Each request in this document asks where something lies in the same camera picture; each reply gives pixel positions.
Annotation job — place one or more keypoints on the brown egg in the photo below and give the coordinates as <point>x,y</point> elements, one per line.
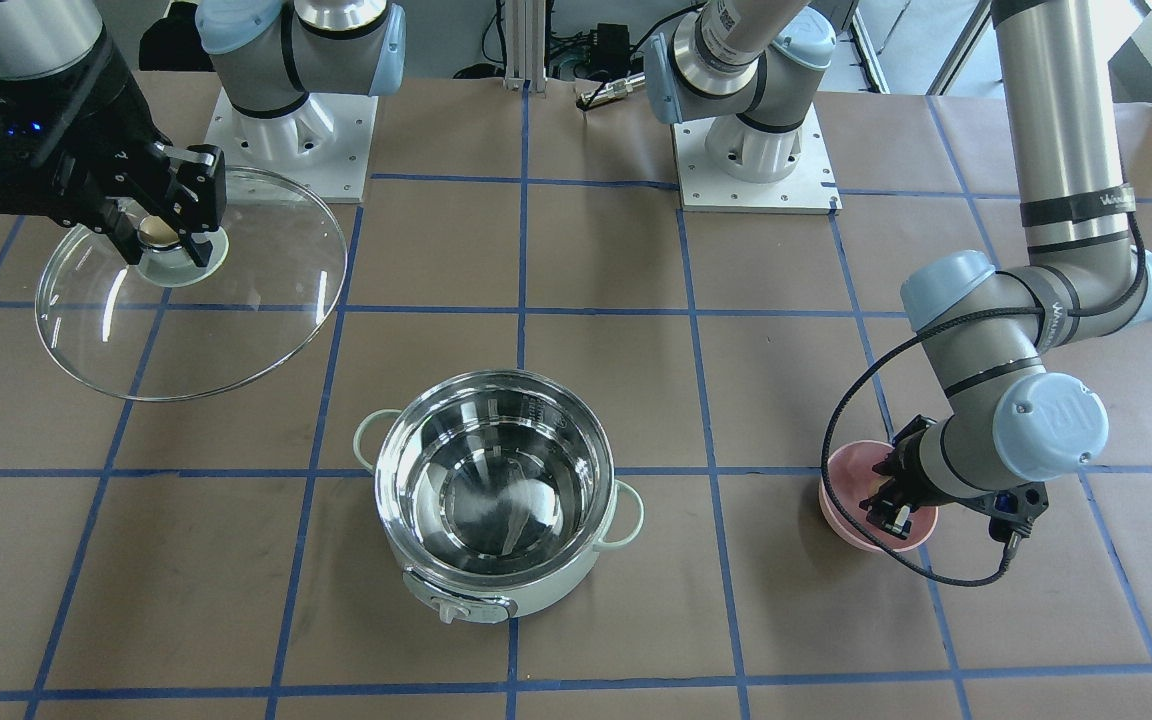
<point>875,486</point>

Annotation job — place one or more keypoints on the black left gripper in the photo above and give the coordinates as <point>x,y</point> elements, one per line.
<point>911,462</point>

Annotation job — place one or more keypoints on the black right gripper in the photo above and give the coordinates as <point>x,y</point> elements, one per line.
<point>104,128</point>

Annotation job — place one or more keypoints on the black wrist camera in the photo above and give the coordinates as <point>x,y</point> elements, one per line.
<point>1013,512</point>

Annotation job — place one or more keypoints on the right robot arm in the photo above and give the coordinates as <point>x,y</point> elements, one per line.
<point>269,55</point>

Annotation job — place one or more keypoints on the glass pot lid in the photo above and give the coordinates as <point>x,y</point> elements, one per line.
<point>165,330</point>

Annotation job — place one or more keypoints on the mint green cooking pot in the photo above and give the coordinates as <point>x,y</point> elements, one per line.
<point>496,491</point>

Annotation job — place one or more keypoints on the aluminium frame post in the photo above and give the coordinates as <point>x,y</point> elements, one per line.
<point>525,44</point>

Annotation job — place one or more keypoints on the black power adapter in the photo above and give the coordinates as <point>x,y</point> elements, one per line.
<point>608,51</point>

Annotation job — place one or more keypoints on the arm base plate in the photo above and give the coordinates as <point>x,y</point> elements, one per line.
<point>725,166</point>
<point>324,146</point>

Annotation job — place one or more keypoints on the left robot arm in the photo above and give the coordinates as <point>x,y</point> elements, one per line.
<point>1013,425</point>

